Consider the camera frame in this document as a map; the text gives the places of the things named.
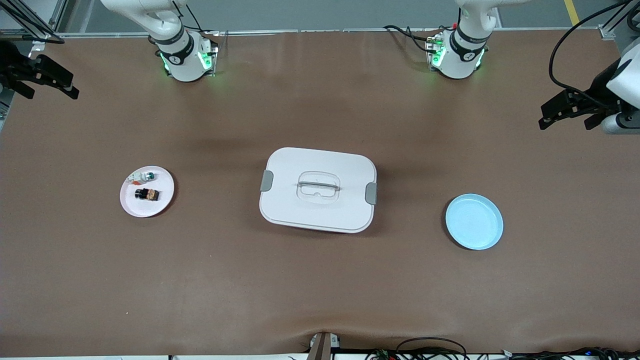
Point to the white lidded storage box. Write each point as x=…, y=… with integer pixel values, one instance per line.
x=320, y=210

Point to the light blue round plate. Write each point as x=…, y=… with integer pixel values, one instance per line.
x=474, y=222

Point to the white switch with green button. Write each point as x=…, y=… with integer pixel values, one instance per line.
x=147, y=176

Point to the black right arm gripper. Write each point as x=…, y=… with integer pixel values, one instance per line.
x=11, y=64

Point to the pink round plate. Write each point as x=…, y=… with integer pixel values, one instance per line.
x=147, y=207

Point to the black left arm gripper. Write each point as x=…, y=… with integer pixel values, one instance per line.
x=598, y=89

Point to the black and orange switch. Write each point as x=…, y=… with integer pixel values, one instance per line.
x=147, y=194

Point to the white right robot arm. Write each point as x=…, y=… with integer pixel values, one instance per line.
x=175, y=55

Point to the aluminium frame corner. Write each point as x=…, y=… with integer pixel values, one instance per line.
x=57, y=15
x=607, y=32

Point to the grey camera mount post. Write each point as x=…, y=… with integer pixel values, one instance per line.
x=322, y=347

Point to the brown table mat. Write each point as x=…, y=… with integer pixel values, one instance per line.
x=320, y=290

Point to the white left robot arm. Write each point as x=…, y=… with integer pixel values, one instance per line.
x=460, y=55

